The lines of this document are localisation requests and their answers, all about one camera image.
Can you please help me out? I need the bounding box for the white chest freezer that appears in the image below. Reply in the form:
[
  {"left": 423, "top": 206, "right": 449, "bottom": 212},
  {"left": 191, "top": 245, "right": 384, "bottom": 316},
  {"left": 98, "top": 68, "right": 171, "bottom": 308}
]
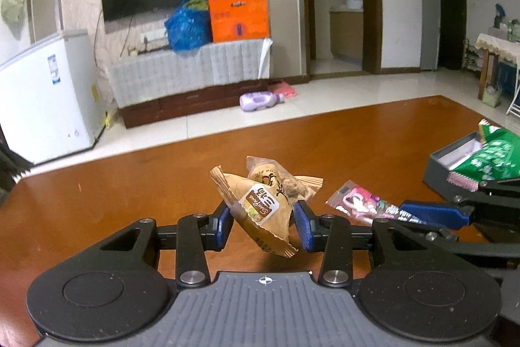
[{"left": 0, "top": 28, "right": 107, "bottom": 166}]

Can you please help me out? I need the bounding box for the clear brown snack packet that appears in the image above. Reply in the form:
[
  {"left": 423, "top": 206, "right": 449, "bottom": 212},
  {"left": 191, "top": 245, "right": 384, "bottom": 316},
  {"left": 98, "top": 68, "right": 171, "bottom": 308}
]
[{"left": 245, "top": 155, "right": 325, "bottom": 228}]

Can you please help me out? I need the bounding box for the pink snack packet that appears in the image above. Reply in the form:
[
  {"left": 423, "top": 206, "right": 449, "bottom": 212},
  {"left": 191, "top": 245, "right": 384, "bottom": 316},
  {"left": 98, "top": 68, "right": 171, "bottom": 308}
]
[{"left": 324, "top": 179, "right": 432, "bottom": 228}]

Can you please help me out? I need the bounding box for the dark ribbed object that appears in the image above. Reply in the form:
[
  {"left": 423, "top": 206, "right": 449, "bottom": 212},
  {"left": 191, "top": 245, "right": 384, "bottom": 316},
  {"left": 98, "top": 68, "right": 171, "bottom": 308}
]
[{"left": 0, "top": 123, "right": 33, "bottom": 194}]

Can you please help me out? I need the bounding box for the small green bag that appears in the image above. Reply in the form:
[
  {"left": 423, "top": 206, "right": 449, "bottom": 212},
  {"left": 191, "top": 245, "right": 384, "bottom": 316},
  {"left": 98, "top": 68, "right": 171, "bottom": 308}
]
[{"left": 481, "top": 82, "right": 503, "bottom": 108}]

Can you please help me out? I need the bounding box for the white power strip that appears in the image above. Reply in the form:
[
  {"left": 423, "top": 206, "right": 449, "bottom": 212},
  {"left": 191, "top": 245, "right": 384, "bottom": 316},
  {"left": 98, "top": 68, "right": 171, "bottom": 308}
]
[{"left": 140, "top": 29, "right": 167, "bottom": 43}]

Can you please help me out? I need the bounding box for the blue plastic bag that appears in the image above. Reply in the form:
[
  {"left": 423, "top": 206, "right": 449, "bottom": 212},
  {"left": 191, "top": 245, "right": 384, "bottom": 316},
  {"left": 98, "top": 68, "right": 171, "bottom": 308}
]
[{"left": 163, "top": 0, "right": 213, "bottom": 54}]

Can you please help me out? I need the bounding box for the purple bottle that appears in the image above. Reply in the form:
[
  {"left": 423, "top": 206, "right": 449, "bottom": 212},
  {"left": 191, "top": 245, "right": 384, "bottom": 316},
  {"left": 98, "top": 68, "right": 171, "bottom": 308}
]
[{"left": 238, "top": 90, "right": 286, "bottom": 113}]

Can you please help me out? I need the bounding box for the wooden kitchen counter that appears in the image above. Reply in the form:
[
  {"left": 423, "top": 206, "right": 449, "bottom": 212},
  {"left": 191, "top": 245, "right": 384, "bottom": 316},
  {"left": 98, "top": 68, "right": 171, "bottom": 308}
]
[{"left": 329, "top": 7, "right": 365, "bottom": 59}]

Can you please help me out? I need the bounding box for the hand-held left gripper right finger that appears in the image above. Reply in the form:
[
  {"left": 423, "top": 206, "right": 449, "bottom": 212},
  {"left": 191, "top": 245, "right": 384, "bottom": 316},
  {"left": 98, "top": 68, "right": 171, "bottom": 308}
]
[{"left": 295, "top": 201, "right": 461, "bottom": 287}]

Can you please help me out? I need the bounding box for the white folding chair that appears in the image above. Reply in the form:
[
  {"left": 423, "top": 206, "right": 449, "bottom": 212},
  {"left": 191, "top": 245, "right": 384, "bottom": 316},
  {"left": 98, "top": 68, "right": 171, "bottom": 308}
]
[{"left": 505, "top": 62, "right": 520, "bottom": 116}]

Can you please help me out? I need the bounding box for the pink floor item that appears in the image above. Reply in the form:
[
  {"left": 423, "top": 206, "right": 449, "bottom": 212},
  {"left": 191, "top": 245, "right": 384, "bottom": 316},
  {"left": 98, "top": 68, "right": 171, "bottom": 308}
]
[{"left": 267, "top": 80, "right": 297, "bottom": 100}]

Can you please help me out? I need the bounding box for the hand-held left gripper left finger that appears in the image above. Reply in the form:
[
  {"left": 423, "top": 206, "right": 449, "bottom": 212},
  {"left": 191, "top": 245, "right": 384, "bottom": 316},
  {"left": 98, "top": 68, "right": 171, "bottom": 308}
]
[{"left": 99, "top": 202, "right": 235, "bottom": 287}]

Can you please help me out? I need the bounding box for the side table with lace cloth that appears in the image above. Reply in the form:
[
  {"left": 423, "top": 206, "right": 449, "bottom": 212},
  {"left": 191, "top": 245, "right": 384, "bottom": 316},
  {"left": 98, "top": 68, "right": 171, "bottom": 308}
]
[{"left": 474, "top": 32, "right": 520, "bottom": 63}]

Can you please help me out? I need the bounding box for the grey cardboard box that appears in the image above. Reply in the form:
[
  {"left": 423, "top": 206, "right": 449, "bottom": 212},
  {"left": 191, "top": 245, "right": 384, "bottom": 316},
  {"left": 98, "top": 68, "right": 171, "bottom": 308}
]
[{"left": 422, "top": 131, "right": 485, "bottom": 202}]

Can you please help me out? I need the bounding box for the brown triangular snack packet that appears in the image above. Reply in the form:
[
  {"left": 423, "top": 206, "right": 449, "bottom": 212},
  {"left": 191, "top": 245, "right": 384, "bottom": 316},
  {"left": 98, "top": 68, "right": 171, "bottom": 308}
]
[{"left": 210, "top": 165, "right": 300, "bottom": 259}]

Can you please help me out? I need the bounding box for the orange paper bag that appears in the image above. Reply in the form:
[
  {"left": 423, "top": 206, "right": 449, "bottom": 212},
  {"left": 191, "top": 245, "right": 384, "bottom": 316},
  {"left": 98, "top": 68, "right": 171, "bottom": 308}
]
[{"left": 207, "top": 0, "right": 271, "bottom": 44}]

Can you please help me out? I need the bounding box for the white cabinet cloth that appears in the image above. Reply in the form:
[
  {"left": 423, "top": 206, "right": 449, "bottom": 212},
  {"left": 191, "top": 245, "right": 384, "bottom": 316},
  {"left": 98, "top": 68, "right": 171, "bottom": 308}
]
[{"left": 106, "top": 37, "right": 273, "bottom": 110}]

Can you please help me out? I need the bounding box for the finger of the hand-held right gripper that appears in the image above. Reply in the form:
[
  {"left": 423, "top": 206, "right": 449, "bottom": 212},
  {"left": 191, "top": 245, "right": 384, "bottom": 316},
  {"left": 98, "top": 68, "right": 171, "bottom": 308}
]
[
  {"left": 400, "top": 179, "right": 520, "bottom": 230},
  {"left": 426, "top": 229, "right": 509, "bottom": 269}
]

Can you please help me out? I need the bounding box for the green snack bag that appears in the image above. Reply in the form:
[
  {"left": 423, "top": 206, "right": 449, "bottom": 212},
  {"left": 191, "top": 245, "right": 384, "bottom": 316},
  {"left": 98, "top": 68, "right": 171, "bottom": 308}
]
[{"left": 446, "top": 118, "right": 520, "bottom": 192}]

